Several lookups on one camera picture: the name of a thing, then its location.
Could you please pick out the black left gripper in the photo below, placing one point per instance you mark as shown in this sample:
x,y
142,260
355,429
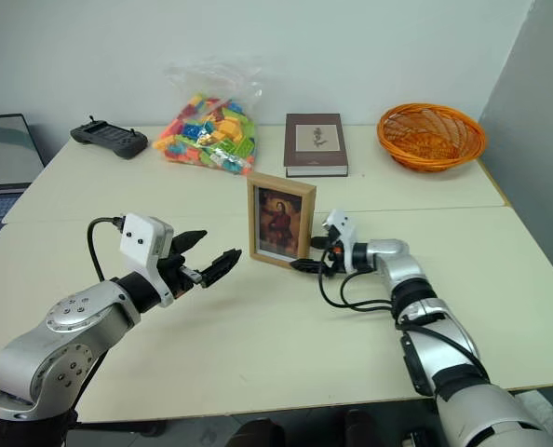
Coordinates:
x,y
174,272

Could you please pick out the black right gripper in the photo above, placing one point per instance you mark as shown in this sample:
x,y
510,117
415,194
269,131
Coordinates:
x,y
334,261

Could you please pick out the wooden picture frame with portrait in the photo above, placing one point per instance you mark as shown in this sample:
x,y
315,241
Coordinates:
x,y
281,219

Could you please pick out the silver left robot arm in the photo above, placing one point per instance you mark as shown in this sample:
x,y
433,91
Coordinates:
x,y
57,344

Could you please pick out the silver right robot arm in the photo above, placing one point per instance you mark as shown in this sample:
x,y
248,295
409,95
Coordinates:
x,y
449,354

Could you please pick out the brown hardcover book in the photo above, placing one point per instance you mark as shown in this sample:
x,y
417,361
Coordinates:
x,y
316,144

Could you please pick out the clear bag of colourful blocks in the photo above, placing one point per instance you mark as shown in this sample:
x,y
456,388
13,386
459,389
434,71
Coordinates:
x,y
211,135

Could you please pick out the black handheld remote controller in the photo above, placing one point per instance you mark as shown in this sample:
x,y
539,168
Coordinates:
x,y
111,139

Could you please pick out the orange woven basket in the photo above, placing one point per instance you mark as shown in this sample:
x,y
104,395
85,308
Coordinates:
x,y
432,139

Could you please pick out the dark rounded shape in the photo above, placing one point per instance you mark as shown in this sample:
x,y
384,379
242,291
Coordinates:
x,y
258,435

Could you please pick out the black bar under table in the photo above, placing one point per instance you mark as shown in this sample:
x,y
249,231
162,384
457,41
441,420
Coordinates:
x,y
118,427

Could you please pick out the grey open laptop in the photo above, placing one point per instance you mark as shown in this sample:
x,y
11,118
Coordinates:
x,y
4,153

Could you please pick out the white crumpled cloth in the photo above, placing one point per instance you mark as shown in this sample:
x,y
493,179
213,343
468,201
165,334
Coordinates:
x,y
539,407

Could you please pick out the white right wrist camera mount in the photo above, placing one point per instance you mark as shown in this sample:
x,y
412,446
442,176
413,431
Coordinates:
x,y
344,230

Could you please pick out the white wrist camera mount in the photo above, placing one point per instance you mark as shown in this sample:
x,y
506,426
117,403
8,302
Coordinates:
x,y
344,230
139,237

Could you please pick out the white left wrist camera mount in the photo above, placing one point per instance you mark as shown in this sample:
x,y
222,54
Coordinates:
x,y
139,237

